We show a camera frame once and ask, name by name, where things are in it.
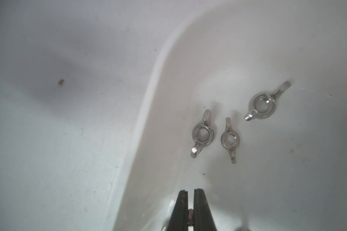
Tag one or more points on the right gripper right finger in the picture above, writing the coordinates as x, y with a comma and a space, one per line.
203, 219

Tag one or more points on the silver wing nut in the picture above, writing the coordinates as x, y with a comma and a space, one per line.
230, 140
263, 105
202, 134

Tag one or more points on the white rectangular storage tray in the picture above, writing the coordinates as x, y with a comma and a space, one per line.
291, 169

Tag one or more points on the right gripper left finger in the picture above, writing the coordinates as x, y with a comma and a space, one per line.
180, 215

